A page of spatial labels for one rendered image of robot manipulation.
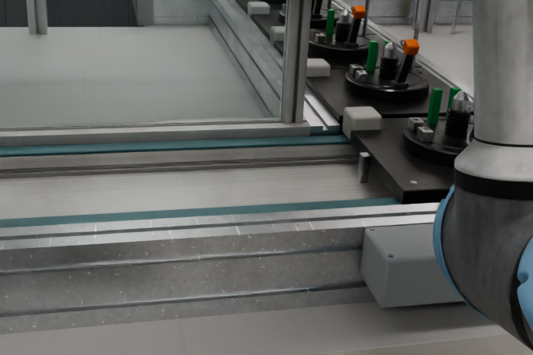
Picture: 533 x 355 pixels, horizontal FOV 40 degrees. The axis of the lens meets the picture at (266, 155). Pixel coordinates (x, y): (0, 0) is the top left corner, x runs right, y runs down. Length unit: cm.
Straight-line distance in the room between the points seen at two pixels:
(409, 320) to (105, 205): 39
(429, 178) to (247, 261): 26
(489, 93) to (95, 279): 44
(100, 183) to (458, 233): 55
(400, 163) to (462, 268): 39
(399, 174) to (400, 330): 20
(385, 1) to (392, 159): 128
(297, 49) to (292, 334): 43
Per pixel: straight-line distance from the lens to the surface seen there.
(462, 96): 99
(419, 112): 115
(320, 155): 106
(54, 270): 78
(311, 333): 80
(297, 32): 105
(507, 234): 54
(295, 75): 106
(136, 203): 93
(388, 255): 76
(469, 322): 86
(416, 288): 78
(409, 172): 93
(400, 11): 223
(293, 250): 80
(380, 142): 101
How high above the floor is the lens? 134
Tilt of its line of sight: 23 degrees down
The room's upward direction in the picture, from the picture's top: 3 degrees clockwise
